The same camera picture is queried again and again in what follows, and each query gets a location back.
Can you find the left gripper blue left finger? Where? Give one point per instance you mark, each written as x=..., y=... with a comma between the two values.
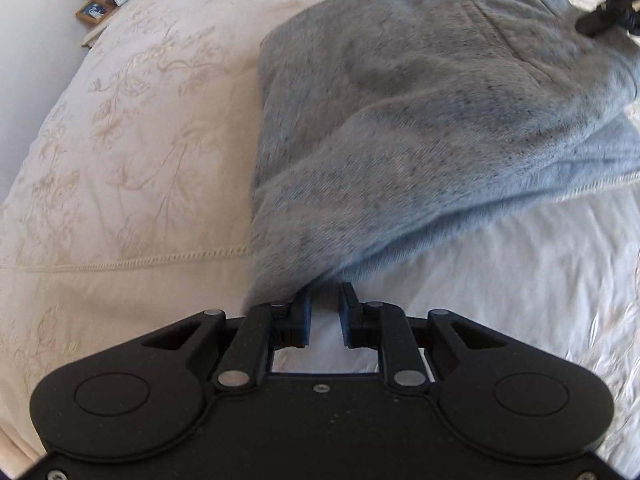
x=291, y=321

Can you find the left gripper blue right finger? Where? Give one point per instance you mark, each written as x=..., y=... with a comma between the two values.
x=358, y=321

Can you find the blue-grey knit pants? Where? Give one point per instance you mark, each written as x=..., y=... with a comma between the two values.
x=389, y=126

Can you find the cream embroidered bedspread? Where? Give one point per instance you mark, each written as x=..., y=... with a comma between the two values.
x=130, y=212

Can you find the wooden picture frame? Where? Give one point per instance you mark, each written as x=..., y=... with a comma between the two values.
x=94, y=12

